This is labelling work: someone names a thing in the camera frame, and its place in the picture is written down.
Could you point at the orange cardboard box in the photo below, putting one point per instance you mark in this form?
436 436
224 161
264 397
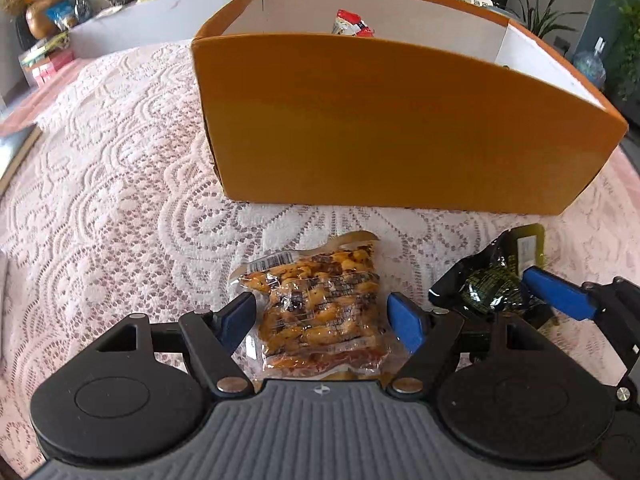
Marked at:
375 125

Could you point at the trailing vine plant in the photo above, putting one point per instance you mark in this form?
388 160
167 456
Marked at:
627 35

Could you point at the orange gourd vase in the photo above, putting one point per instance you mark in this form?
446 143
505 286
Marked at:
40 20

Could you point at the clear peanut snack packet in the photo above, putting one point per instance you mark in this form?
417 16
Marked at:
320 310

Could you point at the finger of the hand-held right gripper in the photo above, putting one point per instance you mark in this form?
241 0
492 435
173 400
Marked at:
560 292

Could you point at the pink box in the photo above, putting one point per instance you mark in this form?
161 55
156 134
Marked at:
50 69

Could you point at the long-leaf potted plant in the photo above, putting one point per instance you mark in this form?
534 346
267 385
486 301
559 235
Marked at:
537 20

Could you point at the blue water jug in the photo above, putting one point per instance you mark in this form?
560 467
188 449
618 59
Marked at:
590 67

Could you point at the stack of colourful books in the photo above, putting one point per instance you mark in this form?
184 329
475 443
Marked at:
42 50

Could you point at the black notebook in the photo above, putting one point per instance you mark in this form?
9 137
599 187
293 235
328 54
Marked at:
12 152

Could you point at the white lace tablecloth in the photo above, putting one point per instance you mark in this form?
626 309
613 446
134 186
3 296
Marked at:
125 210

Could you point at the blue snack bag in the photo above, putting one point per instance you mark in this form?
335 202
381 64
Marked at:
62 10

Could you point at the dried yellow flowers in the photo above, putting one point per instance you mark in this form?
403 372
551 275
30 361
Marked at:
17 0

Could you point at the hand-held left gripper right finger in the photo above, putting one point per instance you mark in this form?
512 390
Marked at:
405 320

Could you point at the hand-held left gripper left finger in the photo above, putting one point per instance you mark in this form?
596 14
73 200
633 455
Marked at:
235 317

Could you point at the red white snack packet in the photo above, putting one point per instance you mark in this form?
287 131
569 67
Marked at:
350 22

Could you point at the dark green snack packet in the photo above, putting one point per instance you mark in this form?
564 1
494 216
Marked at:
487 285

